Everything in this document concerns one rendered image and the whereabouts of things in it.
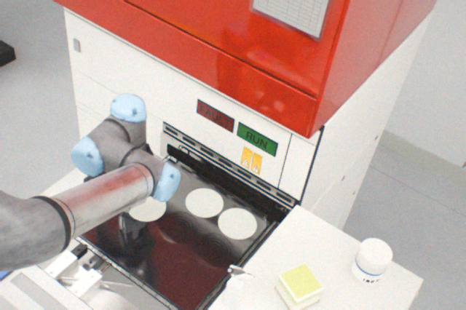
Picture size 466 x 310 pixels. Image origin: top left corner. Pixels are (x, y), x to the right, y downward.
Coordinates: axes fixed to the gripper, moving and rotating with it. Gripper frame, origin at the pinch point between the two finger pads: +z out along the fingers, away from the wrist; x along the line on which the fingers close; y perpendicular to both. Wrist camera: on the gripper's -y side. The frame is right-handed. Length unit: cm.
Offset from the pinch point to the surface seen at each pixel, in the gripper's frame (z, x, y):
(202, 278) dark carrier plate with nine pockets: 1.4, -25.3, 11.5
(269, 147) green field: -18.6, -7.9, 35.2
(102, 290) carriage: 3.3, -19.0, -10.9
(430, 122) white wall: 65, 52, 172
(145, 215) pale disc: 1.3, -2.8, 4.8
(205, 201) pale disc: 1.3, -4.0, 21.2
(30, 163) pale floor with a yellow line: 91, 113, -14
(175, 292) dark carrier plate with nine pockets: 1.4, -26.4, 4.1
